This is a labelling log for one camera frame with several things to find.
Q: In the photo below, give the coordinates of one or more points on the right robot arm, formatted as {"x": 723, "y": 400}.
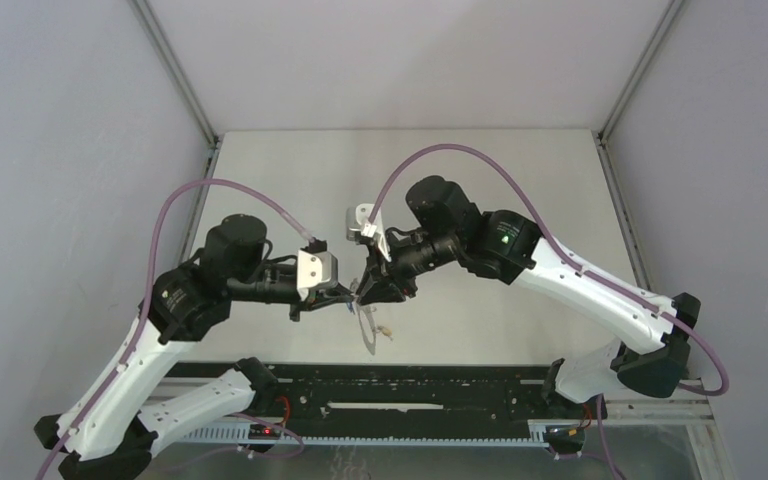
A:
{"x": 649, "y": 353}

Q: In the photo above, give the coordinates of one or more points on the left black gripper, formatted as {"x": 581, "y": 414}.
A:
{"x": 320, "y": 298}

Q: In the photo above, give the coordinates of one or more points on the key with yellow tag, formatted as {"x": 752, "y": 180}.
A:
{"x": 386, "y": 332}

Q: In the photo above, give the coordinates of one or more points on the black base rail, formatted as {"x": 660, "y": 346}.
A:
{"x": 397, "y": 402}

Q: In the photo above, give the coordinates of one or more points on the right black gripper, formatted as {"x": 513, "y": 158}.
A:
{"x": 385, "y": 282}

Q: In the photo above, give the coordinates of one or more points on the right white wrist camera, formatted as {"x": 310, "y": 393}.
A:
{"x": 362, "y": 229}

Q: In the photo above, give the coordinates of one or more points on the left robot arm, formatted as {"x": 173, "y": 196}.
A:
{"x": 114, "y": 431}

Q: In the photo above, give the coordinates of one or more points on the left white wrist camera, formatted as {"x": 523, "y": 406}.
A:
{"x": 315, "y": 272}

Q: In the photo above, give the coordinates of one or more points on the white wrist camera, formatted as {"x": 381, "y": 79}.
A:
{"x": 315, "y": 272}
{"x": 362, "y": 229}

